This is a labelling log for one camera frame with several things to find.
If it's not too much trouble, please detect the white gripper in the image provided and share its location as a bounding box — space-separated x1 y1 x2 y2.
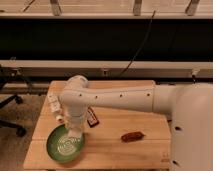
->
65 115 83 138

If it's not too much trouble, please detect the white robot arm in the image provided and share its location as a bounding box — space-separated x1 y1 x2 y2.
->
60 75 213 171

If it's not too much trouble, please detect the white sponge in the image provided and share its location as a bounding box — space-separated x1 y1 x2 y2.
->
47 93 62 115

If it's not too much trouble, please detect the green ceramic bowl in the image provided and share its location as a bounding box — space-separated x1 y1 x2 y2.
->
46 125 85 163

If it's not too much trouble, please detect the dark red snack packet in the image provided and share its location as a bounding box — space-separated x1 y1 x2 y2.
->
87 108 99 127

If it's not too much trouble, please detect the wooden table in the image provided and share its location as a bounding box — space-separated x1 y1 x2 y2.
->
23 79 172 171

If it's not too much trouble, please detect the black office chair base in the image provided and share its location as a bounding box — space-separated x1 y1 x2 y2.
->
0 65 34 138

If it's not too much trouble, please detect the black hanging cable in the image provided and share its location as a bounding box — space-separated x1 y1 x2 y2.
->
117 10 157 78

